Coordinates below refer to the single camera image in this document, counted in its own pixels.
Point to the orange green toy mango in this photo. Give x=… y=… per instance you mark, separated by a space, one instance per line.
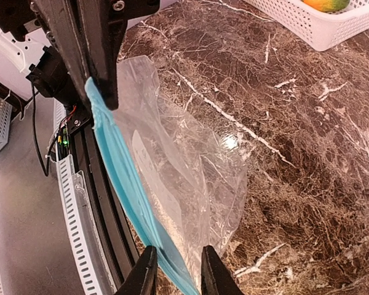
x=327 y=5

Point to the clear zip bag blue zipper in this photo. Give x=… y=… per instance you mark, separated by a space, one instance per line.
x=180 y=185

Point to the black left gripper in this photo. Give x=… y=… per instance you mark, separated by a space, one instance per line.
x=86 y=34

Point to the white perforated plastic basket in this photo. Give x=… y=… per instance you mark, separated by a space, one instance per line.
x=320 y=30

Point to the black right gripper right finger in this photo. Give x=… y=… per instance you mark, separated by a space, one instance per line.
x=215 y=277

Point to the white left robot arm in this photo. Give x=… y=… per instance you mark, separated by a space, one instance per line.
x=39 y=60

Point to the white slotted cable duct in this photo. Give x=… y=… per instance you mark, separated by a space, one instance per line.
x=48 y=241

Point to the black front frame rail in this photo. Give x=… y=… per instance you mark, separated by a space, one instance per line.
x=113 y=231

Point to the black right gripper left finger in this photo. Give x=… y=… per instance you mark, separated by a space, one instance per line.
x=142 y=280

